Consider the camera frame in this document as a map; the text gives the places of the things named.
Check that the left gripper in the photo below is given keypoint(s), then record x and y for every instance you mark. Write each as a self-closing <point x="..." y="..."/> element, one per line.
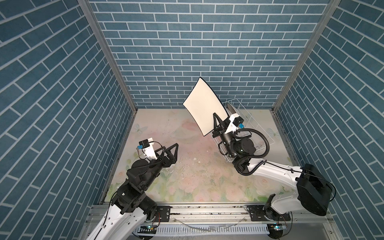
<point x="168" y="163"/>

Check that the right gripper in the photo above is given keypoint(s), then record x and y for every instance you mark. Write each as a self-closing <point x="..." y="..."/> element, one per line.
<point x="224" y="126"/>

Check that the floral black square plate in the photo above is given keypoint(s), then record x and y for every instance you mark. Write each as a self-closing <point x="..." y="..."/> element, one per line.
<point x="231" y="109"/>

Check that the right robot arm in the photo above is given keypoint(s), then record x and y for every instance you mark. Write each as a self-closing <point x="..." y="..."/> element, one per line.
<point x="310" y="191"/>

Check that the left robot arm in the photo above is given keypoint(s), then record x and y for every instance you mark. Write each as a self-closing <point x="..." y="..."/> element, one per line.
<point x="129" y="206"/>

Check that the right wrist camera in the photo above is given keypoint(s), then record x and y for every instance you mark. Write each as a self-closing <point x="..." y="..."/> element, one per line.
<point x="236" y="122"/>

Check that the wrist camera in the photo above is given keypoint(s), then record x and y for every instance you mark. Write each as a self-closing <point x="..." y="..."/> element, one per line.
<point x="236" y="122"/>
<point x="145" y="150"/>

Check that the white wire dish rack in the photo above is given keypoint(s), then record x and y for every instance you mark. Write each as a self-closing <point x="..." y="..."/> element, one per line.
<point x="252" y="126"/>

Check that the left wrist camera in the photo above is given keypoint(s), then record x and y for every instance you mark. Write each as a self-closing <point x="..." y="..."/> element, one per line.
<point x="145" y="150"/>

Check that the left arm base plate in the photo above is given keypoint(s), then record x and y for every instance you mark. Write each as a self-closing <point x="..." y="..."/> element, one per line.
<point x="162" y="214"/>

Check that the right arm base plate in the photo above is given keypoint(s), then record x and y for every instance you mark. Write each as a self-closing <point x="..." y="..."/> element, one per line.
<point x="259" y="214"/>

